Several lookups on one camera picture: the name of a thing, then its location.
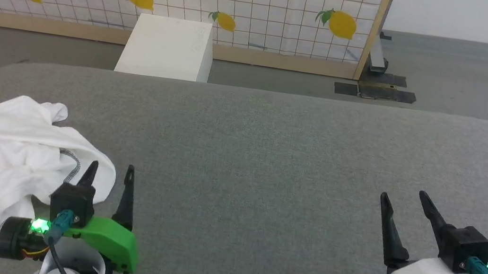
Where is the black partition base plate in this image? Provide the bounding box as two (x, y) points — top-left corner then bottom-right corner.
(333, 66), (420, 106)

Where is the white rectangular box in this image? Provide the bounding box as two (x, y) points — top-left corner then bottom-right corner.
(113, 10), (218, 84)

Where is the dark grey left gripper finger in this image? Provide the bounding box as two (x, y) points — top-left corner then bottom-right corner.
(111, 163), (142, 232)
(77, 159), (100, 190)

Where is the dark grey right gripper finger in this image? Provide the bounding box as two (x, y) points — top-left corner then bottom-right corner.
(410, 190), (461, 261)
(370, 191), (418, 271)

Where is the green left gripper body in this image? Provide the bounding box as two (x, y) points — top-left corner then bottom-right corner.
(59, 212), (144, 274)

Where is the grey metal support bracket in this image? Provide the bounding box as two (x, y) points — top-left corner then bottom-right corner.
(366, 30), (393, 77)

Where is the grey fabric upholstered surface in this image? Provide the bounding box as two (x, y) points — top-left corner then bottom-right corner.
(0, 52), (488, 274)

